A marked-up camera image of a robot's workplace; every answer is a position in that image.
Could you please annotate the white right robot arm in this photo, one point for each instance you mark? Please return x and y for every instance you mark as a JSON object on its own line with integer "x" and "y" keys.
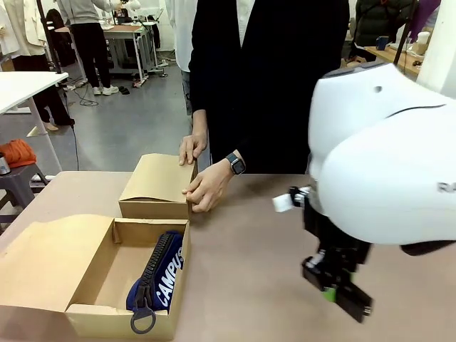
{"x": 384, "y": 156}

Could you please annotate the black smartwatch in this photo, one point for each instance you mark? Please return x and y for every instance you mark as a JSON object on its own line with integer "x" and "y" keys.
{"x": 236, "y": 164}

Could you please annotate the grey background desk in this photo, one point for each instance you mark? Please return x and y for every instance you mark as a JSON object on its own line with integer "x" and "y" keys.
{"x": 132, "y": 39}

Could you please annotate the person's left hand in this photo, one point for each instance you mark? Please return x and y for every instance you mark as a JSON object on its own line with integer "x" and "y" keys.
{"x": 208, "y": 187}

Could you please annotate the orange cloth bundle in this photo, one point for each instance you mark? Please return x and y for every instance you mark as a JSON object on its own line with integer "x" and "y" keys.
{"x": 18, "y": 153}

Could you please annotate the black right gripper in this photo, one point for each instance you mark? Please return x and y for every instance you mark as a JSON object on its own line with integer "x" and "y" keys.
{"x": 338, "y": 265}

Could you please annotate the grey plastic stool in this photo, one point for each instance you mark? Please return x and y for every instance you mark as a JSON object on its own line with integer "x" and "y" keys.
{"x": 21, "y": 185}

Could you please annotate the person's black coat torso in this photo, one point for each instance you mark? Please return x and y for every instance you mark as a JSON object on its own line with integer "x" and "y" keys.
{"x": 267, "y": 71}

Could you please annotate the background person in grey top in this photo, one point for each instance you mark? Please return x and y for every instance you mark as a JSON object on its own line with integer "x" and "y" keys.
{"x": 89, "y": 42}

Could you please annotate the background person in black jacket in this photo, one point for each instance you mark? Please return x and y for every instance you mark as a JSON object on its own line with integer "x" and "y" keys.
{"x": 377, "y": 25}

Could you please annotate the blue Campus pencil case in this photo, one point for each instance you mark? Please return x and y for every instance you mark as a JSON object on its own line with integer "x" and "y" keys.
{"x": 164, "y": 270}

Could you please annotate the person's left forearm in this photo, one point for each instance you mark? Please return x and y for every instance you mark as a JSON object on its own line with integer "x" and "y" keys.
{"x": 270, "y": 156}

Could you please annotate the background person in white coat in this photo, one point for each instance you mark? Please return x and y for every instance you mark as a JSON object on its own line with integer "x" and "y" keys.
{"x": 32, "y": 53}

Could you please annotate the brown cardboard box with lid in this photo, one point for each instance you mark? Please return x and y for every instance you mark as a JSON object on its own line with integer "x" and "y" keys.
{"x": 158, "y": 189}

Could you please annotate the small metal can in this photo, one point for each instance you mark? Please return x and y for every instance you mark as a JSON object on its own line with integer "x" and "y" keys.
{"x": 3, "y": 164}

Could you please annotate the person's right forearm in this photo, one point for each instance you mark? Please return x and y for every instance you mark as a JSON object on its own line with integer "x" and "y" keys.
{"x": 199, "y": 121}

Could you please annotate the blue mug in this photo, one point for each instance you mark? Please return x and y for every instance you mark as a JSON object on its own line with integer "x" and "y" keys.
{"x": 382, "y": 43}

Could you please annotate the white table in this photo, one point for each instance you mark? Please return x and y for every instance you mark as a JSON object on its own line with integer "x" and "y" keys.
{"x": 25, "y": 89}

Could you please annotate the open brown cardboard box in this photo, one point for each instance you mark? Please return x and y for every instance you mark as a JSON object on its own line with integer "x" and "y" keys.
{"x": 71, "y": 270}

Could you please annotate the person's right hand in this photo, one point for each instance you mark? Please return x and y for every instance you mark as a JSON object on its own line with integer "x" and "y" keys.
{"x": 192, "y": 149}

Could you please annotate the wooden background table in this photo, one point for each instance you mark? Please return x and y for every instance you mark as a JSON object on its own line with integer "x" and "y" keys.
{"x": 395, "y": 58}

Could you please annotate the black tripod pole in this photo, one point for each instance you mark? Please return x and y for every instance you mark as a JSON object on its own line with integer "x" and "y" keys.
{"x": 50, "y": 35}

